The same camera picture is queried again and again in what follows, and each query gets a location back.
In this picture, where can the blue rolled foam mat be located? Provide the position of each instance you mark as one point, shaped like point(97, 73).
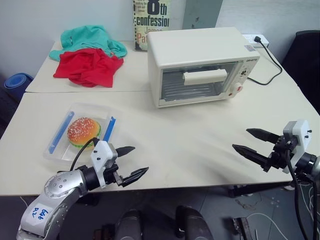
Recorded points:
point(17, 81)

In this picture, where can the toy hamburger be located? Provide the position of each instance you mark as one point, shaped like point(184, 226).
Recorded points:
point(83, 131)

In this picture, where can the cream toaster oven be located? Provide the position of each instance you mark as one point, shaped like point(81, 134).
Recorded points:
point(185, 47)

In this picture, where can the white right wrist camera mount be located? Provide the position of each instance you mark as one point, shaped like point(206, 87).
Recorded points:
point(301, 136)

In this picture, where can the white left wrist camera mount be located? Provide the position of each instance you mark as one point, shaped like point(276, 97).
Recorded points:
point(101, 153)

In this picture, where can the blue container side clip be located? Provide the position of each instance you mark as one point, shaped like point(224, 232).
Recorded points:
point(109, 128)
point(60, 132)

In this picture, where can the red button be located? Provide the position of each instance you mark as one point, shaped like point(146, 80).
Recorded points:
point(238, 89)

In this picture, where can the clear plastic container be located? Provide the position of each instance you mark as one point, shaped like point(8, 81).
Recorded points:
point(75, 110)

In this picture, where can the black chair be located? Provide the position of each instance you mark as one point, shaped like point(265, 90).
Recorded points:
point(303, 70)

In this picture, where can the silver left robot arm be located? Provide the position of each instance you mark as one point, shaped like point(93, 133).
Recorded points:
point(60, 190)

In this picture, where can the dark rounded shape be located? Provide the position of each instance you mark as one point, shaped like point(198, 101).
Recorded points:
point(130, 225)
point(191, 222)

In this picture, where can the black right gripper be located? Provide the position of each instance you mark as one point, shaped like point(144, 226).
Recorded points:
point(281, 152)

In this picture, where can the grey board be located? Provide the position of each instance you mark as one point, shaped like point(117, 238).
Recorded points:
point(202, 12)

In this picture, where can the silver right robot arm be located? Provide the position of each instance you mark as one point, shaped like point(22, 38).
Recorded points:
point(311, 163)

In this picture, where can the red cloth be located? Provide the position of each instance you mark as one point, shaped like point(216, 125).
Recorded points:
point(87, 67)

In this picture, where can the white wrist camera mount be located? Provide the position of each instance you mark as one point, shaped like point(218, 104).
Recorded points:
point(101, 153)
point(301, 136)

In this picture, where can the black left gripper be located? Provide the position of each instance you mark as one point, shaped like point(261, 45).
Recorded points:
point(111, 176)

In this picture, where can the teal cloth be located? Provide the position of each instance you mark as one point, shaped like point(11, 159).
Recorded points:
point(85, 37)

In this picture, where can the white power strip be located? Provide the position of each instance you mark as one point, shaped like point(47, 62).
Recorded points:
point(250, 40)

